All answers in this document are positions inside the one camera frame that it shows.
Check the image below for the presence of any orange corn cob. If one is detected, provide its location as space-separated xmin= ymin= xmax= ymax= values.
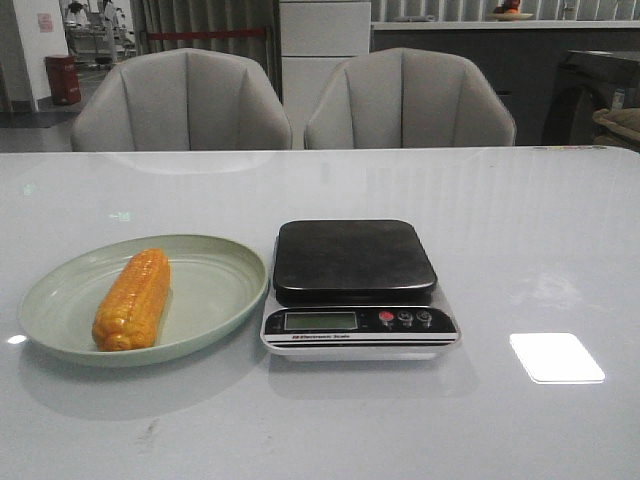
xmin=92 ymin=248 xmax=171 ymax=352

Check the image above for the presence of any black electronic kitchen scale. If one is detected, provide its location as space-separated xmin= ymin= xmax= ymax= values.
xmin=260 ymin=219 xmax=461 ymax=361

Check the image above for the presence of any right grey upholstered chair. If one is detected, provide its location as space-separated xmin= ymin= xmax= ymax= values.
xmin=304 ymin=48 xmax=516 ymax=150

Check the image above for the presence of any grey upholstered chair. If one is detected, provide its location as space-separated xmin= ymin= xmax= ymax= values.
xmin=304 ymin=48 xmax=516 ymax=150
xmin=70 ymin=48 xmax=292 ymax=152

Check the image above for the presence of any light green plate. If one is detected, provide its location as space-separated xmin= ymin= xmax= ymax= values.
xmin=18 ymin=235 xmax=268 ymax=368

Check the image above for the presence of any left grey upholstered chair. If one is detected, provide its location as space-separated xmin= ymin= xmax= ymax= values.
xmin=70 ymin=48 xmax=292 ymax=152

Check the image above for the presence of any white drawer cabinet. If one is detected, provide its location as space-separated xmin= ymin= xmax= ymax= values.
xmin=278 ymin=1 xmax=371 ymax=149

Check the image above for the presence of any grey counter with white top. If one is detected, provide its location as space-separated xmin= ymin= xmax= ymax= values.
xmin=371 ymin=20 xmax=639 ymax=145

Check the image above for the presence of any fruit plate on counter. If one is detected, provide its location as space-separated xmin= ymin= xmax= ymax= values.
xmin=487 ymin=0 xmax=533 ymax=21

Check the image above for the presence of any red trash bin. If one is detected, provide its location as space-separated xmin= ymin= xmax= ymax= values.
xmin=45 ymin=55 xmax=81 ymax=105

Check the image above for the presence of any dark appliance at right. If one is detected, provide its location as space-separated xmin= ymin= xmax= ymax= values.
xmin=541 ymin=50 xmax=639 ymax=145

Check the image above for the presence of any tan cushion at right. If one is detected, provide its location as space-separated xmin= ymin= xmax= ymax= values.
xmin=592 ymin=108 xmax=640 ymax=152

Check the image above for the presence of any pink wall notice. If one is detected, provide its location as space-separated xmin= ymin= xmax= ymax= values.
xmin=37 ymin=13 xmax=54 ymax=33

